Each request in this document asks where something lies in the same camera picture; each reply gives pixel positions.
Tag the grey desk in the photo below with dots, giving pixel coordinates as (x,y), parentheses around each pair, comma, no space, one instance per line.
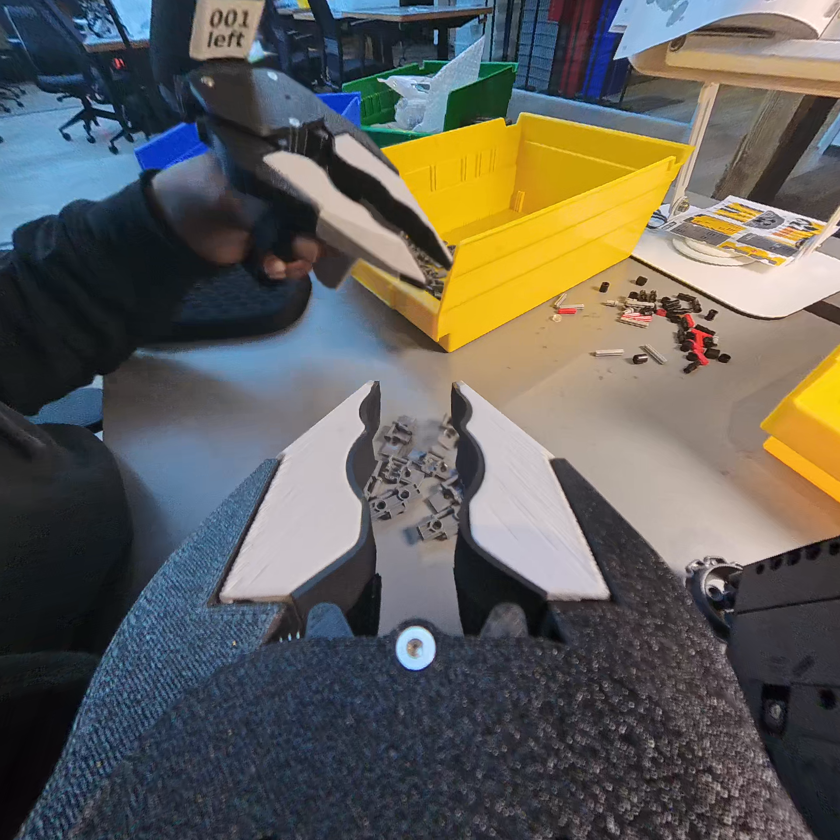
(590,446)

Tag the green storage bin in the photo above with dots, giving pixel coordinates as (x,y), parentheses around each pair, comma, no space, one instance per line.
(485,92)

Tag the person's left hand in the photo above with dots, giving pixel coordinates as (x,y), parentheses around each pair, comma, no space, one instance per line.
(197,216)

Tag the toy building instruction booklet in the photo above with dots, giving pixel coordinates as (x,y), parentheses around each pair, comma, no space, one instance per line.
(722,19)

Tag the pile of grey track links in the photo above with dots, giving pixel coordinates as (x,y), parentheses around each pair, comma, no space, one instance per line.
(433,275)

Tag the blue storage bin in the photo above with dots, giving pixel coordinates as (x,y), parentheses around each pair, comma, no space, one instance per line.
(170,148)

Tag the yellow storage bin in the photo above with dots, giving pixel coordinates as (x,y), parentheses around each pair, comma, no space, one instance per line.
(558,216)
(810,426)

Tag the bubble wrap sheet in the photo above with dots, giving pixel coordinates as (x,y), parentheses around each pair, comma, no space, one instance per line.
(439,85)

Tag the black office chair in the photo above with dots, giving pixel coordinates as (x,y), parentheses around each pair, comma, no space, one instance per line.
(85,85)

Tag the yellow black sticker sheet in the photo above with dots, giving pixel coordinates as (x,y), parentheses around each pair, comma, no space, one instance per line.
(741,229)

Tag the white book stand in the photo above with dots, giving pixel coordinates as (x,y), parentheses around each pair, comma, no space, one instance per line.
(754,289)

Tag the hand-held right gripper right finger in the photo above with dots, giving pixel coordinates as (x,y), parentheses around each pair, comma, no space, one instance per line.
(525,518)

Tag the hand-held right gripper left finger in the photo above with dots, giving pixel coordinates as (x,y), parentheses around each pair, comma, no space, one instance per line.
(302,525)

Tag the scatter of black red pins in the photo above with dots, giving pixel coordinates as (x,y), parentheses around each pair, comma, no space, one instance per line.
(689,334)

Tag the background table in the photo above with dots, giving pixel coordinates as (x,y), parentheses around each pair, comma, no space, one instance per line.
(407,14)

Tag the person's left forearm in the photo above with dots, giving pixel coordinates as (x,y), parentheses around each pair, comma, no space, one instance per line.
(65,295)

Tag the rough wooden post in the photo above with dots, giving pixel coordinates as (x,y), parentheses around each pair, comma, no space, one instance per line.
(768,151)

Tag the small grey track link cluster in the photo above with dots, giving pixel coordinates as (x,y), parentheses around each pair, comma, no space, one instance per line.
(410,479)

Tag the black toy vehicle model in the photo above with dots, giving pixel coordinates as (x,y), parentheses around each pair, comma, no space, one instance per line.
(794,656)

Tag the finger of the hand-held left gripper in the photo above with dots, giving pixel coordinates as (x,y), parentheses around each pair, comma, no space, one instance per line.
(387,184)
(341,210)

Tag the black armrest pad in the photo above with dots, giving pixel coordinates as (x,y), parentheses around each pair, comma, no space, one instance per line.
(229,308)

